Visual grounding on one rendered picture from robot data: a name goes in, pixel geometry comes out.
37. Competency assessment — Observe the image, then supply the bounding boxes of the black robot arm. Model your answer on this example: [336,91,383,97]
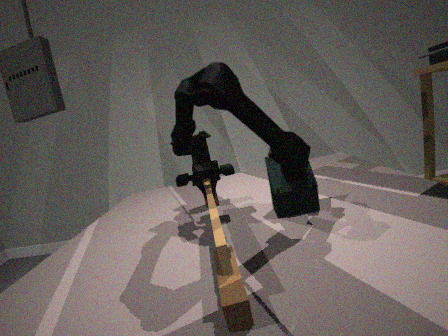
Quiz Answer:
[171,62,311,184]

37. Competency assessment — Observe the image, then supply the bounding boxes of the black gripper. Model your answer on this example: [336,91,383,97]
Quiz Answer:
[175,152,235,200]

